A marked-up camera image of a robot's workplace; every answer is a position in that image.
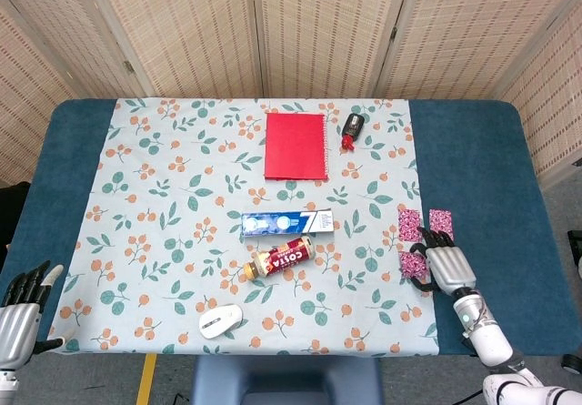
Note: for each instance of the black bag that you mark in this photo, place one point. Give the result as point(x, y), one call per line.
point(11, 223)

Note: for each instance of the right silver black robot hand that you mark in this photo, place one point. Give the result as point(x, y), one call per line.
point(450, 268)

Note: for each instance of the yellow floor tape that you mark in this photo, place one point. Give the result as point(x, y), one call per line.
point(146, 377)

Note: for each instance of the floral print tablecloth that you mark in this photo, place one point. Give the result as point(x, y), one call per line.
point(182, 173)

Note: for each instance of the black car key red tassel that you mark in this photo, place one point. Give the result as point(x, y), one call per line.
point(353, 125)

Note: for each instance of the black equipment box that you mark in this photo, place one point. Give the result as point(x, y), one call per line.
point(575, 246)

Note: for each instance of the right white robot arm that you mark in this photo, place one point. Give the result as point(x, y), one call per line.
point(491, 346)

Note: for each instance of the white computer mouse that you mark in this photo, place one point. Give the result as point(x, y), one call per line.
point(220, 320)

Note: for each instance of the blue felt table cover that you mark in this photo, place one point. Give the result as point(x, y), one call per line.
point(477, 173)

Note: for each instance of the blue white toothpaste box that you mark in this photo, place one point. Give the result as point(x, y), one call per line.
point(282, 224)

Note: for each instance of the black caster wheel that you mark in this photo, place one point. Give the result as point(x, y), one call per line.
point(573, 363)

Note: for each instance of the woven folding screen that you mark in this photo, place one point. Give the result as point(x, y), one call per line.
point(318, 36)

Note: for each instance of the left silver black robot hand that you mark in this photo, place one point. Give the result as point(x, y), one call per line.
point(18, 332)

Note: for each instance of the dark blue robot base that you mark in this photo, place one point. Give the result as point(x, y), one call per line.
point(286, 377)

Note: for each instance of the Costa coffee bottle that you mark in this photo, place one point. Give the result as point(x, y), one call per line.
point(284, 259)

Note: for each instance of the red spiral notebook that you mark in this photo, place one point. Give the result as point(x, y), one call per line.
point(295, 145)

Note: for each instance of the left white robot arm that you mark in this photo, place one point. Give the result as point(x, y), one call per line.
point(8, 387)

